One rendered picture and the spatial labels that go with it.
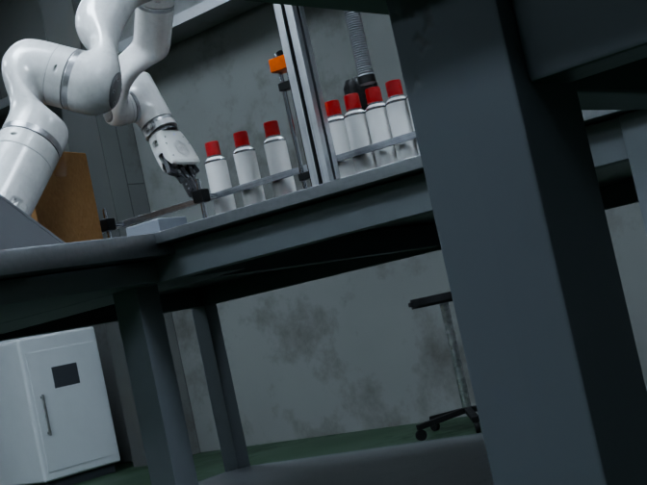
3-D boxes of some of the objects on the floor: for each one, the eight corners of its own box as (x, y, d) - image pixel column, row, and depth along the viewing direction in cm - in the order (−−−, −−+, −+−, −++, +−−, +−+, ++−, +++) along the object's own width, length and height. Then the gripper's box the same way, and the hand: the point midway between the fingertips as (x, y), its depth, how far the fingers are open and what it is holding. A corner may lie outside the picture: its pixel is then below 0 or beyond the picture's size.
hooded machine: (128, 469, 733) (86, 262, 741) (50, 492, 688) (7, 271, 696) (63, 476, 774) (23, 281, 783) (-14, 499, 730) (-56, 292, 738)
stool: (548, 409, 562) (518, 276, 566) (499, 430, 521) (467, 287, 525) (451, 423, 593) (423, 297, 597) (398, 445, 551) (368, 309, 555)
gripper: (171, 140, 300) (205, 201, 295) (131, 140, 287) (165, 204, 283) (191, 122, 296) (225, 184, 292) (150, 121, 284) (185, 186, 279)
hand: (192, 187), depth 288 cm, fingers closed
